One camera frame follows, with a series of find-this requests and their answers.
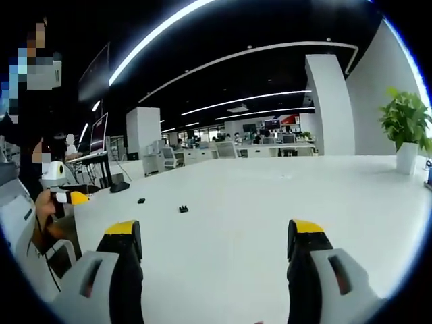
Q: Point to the hanging black display screen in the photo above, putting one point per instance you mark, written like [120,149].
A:
[95,73]

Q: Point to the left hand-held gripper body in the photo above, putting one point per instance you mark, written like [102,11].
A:
[58,172]

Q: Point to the monitor with dark screen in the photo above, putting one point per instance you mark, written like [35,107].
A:
[98,133]

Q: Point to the row of office desks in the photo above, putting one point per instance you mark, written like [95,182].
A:
[256,148]

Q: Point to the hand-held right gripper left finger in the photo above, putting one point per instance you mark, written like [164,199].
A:
[101,270]

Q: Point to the white keyboard on black stand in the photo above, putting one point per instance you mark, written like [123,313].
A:
[88,158]

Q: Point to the black wedge-shaped object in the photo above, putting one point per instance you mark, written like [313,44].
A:
[119,186]

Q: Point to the green potted plant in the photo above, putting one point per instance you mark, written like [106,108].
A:
[405,118]

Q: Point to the black plastic buckle pronged part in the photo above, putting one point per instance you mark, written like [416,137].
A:
[184,209]

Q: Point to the white machine with label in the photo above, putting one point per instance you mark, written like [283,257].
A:
[17,216]

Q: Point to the black plastic buckle socket part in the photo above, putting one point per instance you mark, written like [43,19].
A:
[141,200]

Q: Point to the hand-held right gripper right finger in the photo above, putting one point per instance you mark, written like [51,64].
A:
[337,270]

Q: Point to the white plant pot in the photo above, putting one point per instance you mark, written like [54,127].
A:
[407,158]

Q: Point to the person's left hand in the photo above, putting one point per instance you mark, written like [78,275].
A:
[44,206]

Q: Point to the person's dark clothing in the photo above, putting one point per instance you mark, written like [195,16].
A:
[33,135]

